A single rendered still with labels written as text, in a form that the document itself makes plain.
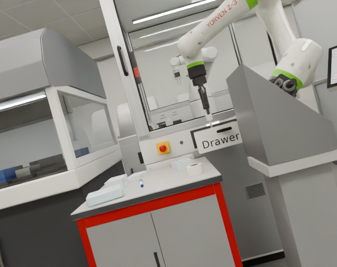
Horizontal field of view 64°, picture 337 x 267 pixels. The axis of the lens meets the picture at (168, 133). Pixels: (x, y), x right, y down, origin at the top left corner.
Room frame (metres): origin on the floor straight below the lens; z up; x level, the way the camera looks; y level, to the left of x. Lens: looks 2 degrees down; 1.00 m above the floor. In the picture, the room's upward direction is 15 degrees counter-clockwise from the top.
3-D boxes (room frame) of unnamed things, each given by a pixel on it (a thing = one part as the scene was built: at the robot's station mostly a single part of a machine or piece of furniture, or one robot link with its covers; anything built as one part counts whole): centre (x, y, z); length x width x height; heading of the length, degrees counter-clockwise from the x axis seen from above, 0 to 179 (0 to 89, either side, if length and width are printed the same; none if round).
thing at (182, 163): (1.44, -0.03, 0.78); 0.12 x 0.08 x 0.04; 13
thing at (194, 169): (1.18, -0.07, 0.78); 0.07 x 0.07 x 0.04
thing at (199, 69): (1.43, -0.23, 1.23); 0.12 x 0.09 x 0.06; 88
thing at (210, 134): (1.34, -0.27, 0.87); 0.29 x 0.02 x 0.11; 88
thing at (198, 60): (1.42, -0.23, 1.33); 0.13 x 0.11 x 0.14; 167
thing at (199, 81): (1.44, -0.23, 1.15); 0.08 x 0.07 x 0.09; 178
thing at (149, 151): (2.11, -0.34, 0.87); 1.02 x 0.95 x 0.14; 88
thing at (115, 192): (1.15, 0.33, 0.78); 0.15 x 0.10 x 0.04; 101
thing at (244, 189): (2.11, -0.34, 0.40); 1.03 x 0.95 x 0.80; 88
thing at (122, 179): (1.35, 0.31, 0.79); 0.13 x 0.09 x 0.05; 178
